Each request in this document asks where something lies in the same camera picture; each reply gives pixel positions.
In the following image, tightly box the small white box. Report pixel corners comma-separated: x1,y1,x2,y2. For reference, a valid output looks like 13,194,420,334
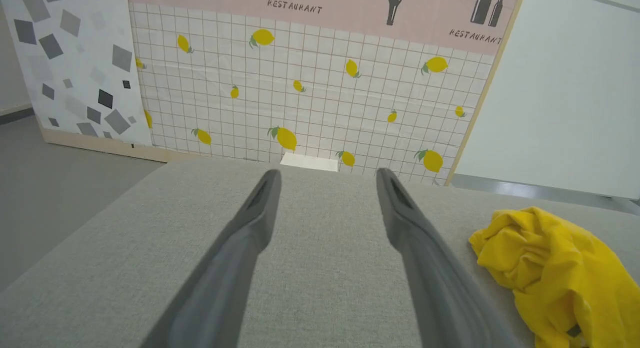
280,153,339,172

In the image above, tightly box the pink restaurant print sheet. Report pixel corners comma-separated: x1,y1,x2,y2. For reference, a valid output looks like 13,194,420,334
126,0,523,56

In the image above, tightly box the plain white panel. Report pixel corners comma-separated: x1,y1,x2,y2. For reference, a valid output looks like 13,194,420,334
452,0,640,199

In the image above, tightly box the lemon print grid sheet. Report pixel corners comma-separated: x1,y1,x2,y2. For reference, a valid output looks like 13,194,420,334
127,1,496,186

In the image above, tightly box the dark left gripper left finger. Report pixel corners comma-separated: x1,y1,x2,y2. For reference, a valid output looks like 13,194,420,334
140,168,283,348

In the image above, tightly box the yellow garment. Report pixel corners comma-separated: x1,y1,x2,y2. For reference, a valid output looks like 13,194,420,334
468,206,640,348

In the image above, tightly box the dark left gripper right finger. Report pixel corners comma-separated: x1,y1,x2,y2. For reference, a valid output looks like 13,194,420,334
375,167,522,348

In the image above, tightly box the grey squares print panel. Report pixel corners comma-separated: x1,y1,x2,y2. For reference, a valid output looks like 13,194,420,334
0,0,153,156

